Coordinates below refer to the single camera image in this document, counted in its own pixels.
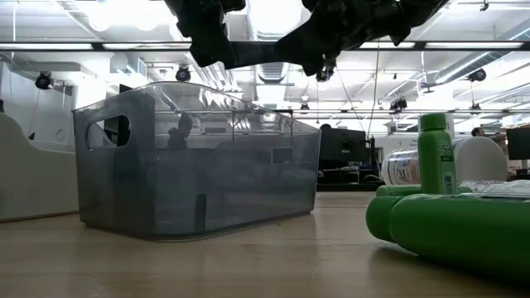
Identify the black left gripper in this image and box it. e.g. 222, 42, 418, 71
165, 0, 291, 70

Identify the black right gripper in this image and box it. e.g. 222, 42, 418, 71
276, 0, 451, 77

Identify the green travel bottle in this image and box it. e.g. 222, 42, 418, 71
375, 184, 423, 198
365, 192, 530, 286
417, 113, 459, 195

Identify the cotton balls bag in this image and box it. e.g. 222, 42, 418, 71
457, 179, 530, 200

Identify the black computer monitor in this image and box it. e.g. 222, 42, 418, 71
505, 126, 530, 161
318, 123, 369, 163

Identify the large smoky grey bin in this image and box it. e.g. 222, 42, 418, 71
72, 81, 322, 242

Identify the black desk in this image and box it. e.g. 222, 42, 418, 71
316, 161, 386, 192

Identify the white wipes canister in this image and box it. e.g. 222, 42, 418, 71
379, 135, 509, 195

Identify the clear frosted plastic bin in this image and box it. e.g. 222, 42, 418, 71
0, 111, 80, 224

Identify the black metal frame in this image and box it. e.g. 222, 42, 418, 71
0, 40, 530, 53

